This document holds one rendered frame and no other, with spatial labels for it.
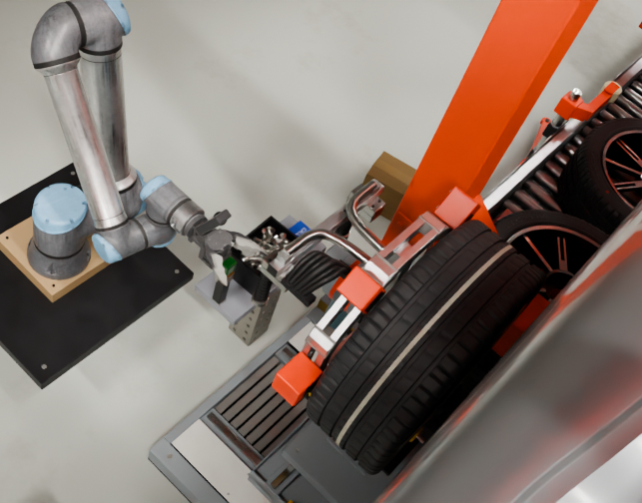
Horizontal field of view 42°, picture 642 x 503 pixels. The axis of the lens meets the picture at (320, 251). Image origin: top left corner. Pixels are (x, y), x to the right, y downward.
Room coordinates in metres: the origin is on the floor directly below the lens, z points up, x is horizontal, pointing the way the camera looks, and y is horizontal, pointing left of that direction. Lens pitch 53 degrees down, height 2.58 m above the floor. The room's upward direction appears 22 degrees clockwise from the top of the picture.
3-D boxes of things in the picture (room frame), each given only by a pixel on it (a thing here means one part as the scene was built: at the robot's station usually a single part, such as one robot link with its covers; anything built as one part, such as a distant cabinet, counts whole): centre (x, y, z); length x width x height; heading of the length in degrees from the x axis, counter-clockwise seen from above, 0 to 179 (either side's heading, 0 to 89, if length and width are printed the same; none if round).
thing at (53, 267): (1.32, 0.75, 0.40); 0.19 x 0.19 x 0.10
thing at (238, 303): (1.50, 0.15, 0.44); 0.43 x 0.17 x 0.03; 156
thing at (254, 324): (1.53, 0.14, 0.21); 0.10 x 0.10 x 0.42; 66
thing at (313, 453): (1.17, -0.34, 0.32); 0.40 x 0.30 x 0.28; 156
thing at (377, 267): (1.24, -0.18, 0.85); 0.54 x 0.07 x 0.54; 156
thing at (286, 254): (1.20, -0.03, 1.03); 0.19 x 0.18 x 0.11; 66
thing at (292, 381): (0.95, -0.06, 0.85); 0.09 x 0.08 x 0.07; 156
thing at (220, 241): (1.26, 0.28, 0.80); 0.12 x 0.08 x 0.09; 66
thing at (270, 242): (1.49, 0.16, 0.51); 0.20 x 0.14 x 0.13; 158
